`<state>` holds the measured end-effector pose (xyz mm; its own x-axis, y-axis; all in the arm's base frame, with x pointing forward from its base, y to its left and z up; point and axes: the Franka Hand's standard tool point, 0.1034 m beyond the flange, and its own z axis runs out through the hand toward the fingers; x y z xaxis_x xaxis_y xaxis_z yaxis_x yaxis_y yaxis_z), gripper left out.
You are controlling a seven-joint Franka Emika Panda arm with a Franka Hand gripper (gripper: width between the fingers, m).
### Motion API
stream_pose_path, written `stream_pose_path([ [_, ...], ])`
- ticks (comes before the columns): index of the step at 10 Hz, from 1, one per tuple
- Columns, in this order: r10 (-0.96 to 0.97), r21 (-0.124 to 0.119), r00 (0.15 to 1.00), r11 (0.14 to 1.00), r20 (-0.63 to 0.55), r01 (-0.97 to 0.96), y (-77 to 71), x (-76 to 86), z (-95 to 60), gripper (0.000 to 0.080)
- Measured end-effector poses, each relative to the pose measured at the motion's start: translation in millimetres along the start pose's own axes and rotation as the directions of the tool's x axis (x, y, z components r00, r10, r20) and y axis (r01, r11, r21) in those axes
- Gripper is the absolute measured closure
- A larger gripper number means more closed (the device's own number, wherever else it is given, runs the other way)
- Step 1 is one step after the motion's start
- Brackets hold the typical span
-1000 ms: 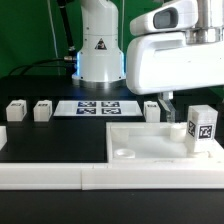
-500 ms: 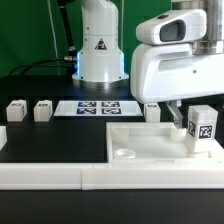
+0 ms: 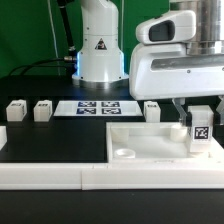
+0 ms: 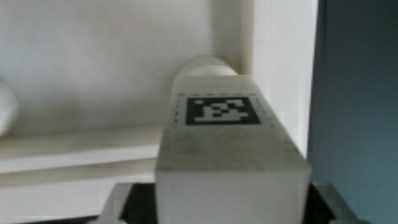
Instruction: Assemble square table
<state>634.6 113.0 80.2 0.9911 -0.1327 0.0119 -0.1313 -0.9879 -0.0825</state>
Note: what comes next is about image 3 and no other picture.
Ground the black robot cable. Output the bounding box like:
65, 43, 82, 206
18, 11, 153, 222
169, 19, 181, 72
7, 58, 78, 78

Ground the white U-shaped obstacle fence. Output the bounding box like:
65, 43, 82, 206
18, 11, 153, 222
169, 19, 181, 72
0, 123, 224, 191

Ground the white hanging cable left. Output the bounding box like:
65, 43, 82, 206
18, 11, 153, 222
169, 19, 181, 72
46, 0, 62, 76

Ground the white hanging cable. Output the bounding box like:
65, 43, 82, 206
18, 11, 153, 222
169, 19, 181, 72
119, 0, 124, 51
46, 0, 62, 76

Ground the white marker base plate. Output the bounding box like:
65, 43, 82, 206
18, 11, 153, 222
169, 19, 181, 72
54, 100, 142, 117

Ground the white square table top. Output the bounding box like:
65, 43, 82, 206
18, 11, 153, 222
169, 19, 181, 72
106, 122, 224, 162

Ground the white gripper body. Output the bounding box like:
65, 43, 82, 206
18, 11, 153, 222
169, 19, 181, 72
129, 10, 224, 100

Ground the white hanging cable right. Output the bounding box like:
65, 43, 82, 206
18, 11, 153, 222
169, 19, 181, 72
119, 0, 124, 51

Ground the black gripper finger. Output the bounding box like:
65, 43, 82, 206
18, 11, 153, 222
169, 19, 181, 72
215, 95, 224, 125
172, 98, 192, 127

